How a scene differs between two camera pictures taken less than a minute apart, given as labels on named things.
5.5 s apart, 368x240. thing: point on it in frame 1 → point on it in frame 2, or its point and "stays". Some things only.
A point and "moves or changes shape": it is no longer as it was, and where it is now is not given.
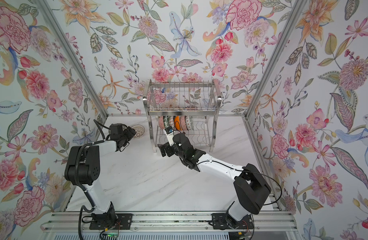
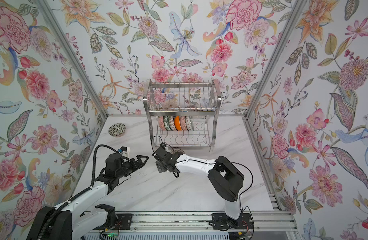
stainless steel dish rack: (191, 107) stays
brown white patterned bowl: (140, 131) moves or changes shape
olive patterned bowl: (182, 118) stays
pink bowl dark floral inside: (161, 122) stays
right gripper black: (168, 148) → (161, 168)
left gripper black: (129, 134) → (136, 166)
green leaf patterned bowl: (166, 121) stays
